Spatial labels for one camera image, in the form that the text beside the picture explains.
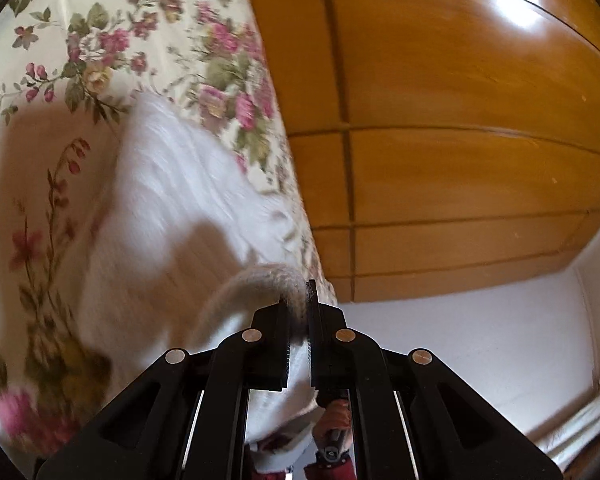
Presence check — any white knitted sweater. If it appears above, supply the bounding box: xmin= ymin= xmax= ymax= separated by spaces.
xmin=76 ymin=92 xmax=318 ymax=474

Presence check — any person's hand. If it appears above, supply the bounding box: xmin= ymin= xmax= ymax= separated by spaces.
xmin=312 ymin=399 xmax=353 ymax=451

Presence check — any white radiator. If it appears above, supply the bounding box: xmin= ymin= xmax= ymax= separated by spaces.
xmin=534 ymin=378 xmax=600 ymax=472

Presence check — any floral quilted bedspread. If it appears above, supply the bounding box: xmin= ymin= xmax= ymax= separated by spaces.
xmin=0 ymin=0 xmax=334 ymax=458

